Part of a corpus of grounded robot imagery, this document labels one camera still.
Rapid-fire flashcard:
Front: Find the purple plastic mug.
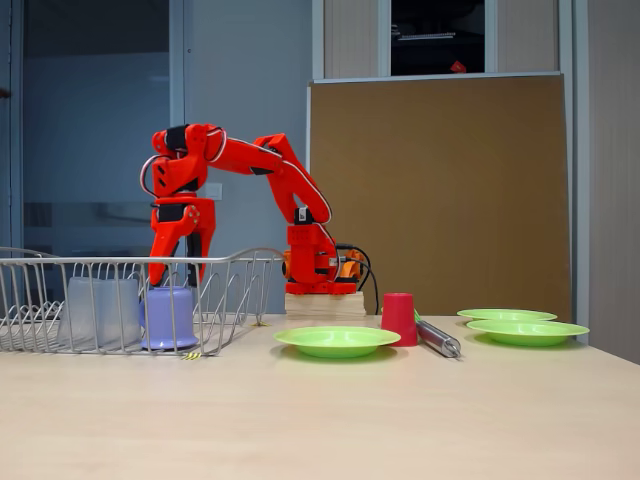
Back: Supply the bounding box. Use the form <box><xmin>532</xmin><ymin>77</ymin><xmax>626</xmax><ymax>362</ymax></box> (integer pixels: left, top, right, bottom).
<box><xmin>139</xmin><ymin>285</ymin><xmax>200</xmax><ymax>350</ymax></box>

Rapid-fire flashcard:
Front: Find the translucent grey plastic cup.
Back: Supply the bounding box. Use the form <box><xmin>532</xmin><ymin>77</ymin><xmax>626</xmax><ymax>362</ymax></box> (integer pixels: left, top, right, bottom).
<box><xmin>97</xmin><ymin>277</ymin><xmax>144</xmax><ymax>349</ymax></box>
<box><xmin>57</xmin><ymin>277</ymin><xmax>104</xmax><ymax>350</ymax></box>

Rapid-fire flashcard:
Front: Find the red plastic cup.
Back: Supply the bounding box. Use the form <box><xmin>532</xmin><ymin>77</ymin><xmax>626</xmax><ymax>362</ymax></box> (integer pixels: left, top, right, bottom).
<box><xmin>380</xmin><ymin>292</ymin><xmax>418</xmax><ymax>348</ymax></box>

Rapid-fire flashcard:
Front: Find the wooden base block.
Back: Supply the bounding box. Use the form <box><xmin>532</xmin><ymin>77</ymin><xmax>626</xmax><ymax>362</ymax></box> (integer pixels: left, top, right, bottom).
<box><xmin>284</xmin><ymin>292</ymin><xmax>365</xmax><ymax>322</ymax></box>

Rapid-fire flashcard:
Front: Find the orange plastic clamp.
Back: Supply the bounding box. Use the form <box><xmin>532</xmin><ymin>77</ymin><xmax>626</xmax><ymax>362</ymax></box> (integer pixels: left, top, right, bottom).
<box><xmin>338</xmin><ymin>248</ymin><xmax>363</xmax><ymax>279</ymax></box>

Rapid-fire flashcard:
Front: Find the green plastic plate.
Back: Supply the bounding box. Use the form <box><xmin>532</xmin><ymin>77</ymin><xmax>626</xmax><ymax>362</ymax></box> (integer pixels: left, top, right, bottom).
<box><xmin>273</xmin><ymin>325</ymin><xmax>402</xmax><ymax>360</ymax></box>
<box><xmin>456</xmin><ymin>308</ymin><xmax>559</xmax><ymax>323</ymax></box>
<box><xmin>466</xmin><ymin>318</ymin><xmax>591</xmax><ymax>348</ymax></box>

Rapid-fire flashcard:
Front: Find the glass office door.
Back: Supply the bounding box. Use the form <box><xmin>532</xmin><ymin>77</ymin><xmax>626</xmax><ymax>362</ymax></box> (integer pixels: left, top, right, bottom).
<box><xmin>10</xmin><ymin>0</ymin><xmax>187</xmax><ymax>261</ymax></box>

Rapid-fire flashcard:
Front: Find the brown cork board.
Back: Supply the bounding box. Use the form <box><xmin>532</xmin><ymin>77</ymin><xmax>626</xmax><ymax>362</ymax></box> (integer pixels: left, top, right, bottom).
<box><xmin>305</xmin><ymin>72</ymin><xmax>572</xmax><ymax>321</ymax></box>

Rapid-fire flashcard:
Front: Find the metal wire dish rack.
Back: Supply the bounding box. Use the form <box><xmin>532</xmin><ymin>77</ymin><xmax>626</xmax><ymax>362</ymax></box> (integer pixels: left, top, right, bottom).
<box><xmin>0</xmin><ymin>245</ymin><xmax>287</xmax><ymax>358</ymax></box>

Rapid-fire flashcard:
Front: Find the black power cable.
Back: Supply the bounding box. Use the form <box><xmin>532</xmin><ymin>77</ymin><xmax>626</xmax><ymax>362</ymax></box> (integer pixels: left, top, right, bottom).
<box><xmin>335</xmin><ymin>242</ymin><xmax>381</xmax><ymax>317</ymax></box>

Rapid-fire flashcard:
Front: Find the green whisk steel handle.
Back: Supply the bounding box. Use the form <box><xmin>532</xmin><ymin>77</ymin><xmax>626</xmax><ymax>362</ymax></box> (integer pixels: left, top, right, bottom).
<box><xmin>412</xmin><ymin>308</ymin><xmax>463</xmax><ymax>359</ymax></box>

